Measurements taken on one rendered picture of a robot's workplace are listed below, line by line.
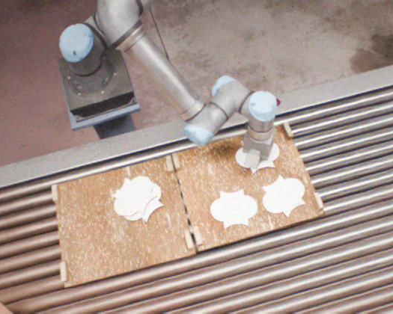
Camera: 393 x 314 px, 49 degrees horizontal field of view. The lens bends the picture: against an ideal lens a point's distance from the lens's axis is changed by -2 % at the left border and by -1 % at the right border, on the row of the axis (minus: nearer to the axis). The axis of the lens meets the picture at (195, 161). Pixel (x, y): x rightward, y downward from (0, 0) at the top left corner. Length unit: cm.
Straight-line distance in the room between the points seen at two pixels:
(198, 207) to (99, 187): 34
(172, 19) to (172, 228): 207
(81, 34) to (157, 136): 43
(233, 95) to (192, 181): 35
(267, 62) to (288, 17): 42
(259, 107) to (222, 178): 34
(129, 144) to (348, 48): 190
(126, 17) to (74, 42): 42
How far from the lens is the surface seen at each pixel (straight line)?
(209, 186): 142
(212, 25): 312
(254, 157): 136
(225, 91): 123
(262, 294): 134
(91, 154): 157
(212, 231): 136
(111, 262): 138
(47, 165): 161
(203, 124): 118
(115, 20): 112
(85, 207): 147
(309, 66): 292
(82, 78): 161
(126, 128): 189
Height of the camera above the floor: 223
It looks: 63 degrees down
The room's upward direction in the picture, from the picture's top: 9 degrees counter-clockwise
